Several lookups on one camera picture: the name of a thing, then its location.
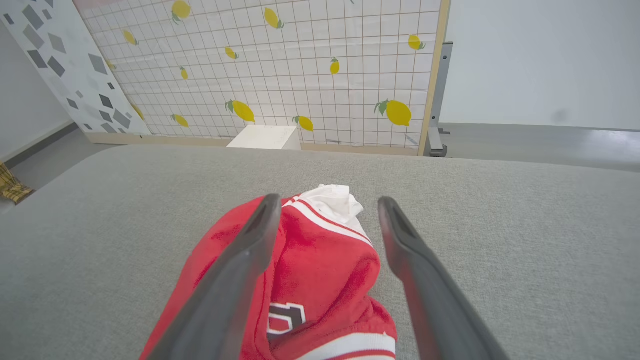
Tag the yellow plaid cloth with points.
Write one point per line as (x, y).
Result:
(12, 187)

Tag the lemon print grid partition panel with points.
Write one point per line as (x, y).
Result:
(300, 75)

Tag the white box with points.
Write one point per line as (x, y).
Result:
(265, 137)

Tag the red and white jersey garment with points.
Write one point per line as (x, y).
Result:
(325, 260)

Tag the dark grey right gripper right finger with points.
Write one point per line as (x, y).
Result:
(430, 300)

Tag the white panel with grey diamonds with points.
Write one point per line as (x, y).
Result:
(65, 65)

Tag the grey metal partition stand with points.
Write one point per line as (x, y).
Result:
(440, 90)

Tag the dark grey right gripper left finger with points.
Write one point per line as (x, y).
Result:
(225, 290)

